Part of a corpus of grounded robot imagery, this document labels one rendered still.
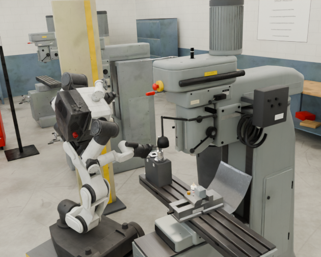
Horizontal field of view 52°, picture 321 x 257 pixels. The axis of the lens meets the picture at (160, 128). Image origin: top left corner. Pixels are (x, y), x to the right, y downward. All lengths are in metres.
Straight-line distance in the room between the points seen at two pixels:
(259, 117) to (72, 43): 2.13
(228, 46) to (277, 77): 0.47
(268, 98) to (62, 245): 1.77
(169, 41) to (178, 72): 7.57
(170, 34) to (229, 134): 7.40
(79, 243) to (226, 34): 1.78
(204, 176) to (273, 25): 3.85
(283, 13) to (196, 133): 5.21
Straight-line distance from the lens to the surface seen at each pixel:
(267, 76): 2.24
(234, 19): 2.01
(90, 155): 2.03
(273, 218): 2.59
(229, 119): 2.06
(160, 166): 2.42
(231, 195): 2.40
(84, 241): 2.65
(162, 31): 9.19
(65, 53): 3.42
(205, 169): 4.16
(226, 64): 1.95
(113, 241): 2.55
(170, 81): 1.78
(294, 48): 6.78
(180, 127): 1.97
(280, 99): 1.96
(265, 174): 2.36
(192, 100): 1.85
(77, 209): 2.70
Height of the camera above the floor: 2.14
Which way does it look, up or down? 19 degrees down
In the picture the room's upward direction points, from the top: 3 degrees counter-clockwise
